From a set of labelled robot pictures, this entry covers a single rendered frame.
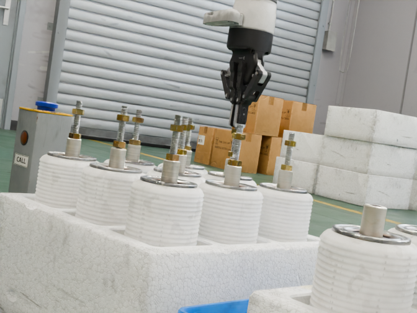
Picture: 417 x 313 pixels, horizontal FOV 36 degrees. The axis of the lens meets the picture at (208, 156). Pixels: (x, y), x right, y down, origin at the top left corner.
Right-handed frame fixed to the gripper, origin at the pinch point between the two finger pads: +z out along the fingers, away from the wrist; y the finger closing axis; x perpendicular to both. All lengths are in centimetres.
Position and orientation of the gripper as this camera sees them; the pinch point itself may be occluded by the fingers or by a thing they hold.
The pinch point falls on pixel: (238, 115)
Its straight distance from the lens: 109.2
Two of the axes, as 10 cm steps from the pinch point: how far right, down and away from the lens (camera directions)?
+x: -8.7, -1.1, -4.9
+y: -4.7, -1.2, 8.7
